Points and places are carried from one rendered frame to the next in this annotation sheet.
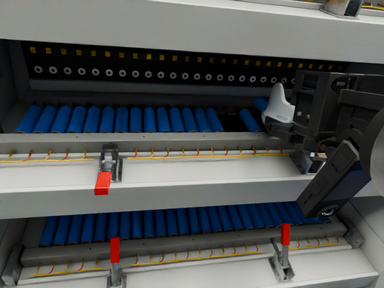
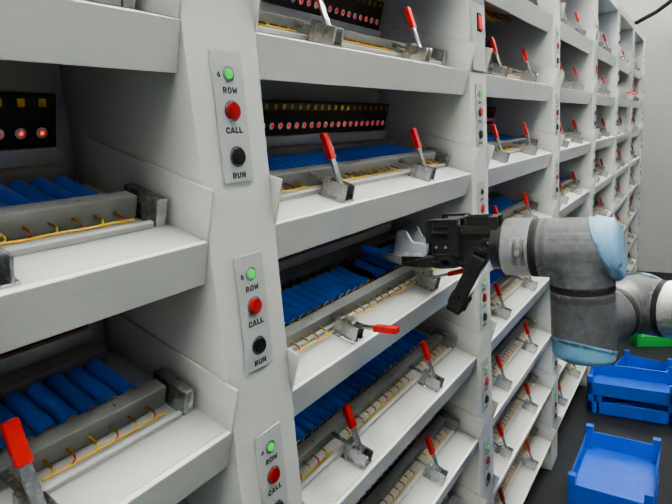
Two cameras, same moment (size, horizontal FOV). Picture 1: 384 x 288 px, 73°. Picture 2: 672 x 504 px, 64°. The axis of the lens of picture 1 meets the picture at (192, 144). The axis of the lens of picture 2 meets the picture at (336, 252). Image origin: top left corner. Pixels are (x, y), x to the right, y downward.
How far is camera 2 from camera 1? 64 cm
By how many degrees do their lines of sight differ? 42
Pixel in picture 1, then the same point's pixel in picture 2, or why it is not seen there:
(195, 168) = (383, 312)
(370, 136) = (492, 247)
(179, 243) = (365, 400)
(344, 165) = (477, 268)
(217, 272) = (400, 409)
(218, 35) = (390, 210)
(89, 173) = (339, 342)
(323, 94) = (455, 232)
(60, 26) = (334, 229)
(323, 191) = (468, 289)
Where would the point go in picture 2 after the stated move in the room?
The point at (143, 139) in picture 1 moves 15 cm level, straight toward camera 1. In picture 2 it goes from (346, 303) to (440, 315)
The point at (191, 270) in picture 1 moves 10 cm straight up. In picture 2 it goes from (384, 417) to (380, 362)
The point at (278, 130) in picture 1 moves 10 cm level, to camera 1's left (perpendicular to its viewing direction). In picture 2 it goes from (427, 262) to (387, 276)
